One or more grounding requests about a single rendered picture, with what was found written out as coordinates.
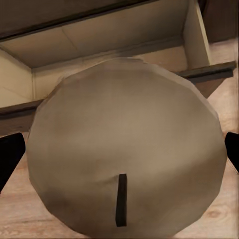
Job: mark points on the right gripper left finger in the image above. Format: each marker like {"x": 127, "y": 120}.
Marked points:
{"x": 12, "y": 148}

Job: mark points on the cabinet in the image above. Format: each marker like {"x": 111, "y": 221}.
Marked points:
{"x": 40, "y": 40}

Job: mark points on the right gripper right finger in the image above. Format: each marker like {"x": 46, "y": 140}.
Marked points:
{"x": 232, "y": 145}

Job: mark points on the pillar candle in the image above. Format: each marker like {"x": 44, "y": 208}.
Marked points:
{"x": 126, "y": 149}
{"x": 62, "y": 77}

